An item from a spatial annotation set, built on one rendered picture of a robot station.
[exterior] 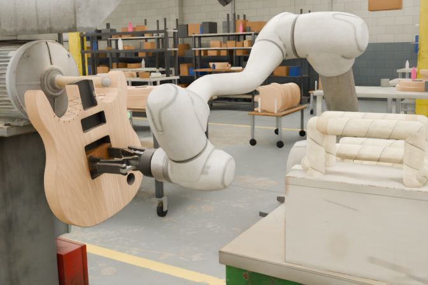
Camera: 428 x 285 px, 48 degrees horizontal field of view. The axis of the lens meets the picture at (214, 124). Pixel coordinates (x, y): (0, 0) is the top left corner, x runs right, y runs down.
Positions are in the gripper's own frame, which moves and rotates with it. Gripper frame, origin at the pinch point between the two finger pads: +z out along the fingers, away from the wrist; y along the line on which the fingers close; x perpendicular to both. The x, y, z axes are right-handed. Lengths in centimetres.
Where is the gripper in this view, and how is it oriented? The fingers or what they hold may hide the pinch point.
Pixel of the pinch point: (101, 156)
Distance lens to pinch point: 137.6
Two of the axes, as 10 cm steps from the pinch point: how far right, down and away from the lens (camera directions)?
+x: -1.2, -9.5, -2.9
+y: 5.0, -3.1, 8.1
